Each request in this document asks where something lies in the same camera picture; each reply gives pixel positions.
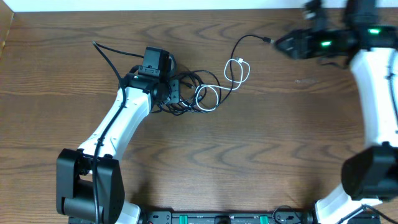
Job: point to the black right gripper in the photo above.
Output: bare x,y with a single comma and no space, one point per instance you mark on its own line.
301,42

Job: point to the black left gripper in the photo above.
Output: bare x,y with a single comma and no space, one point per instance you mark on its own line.
175,85

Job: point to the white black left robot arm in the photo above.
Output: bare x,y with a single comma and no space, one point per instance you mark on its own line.
89,186

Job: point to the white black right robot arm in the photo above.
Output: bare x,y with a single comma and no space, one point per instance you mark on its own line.
369,178

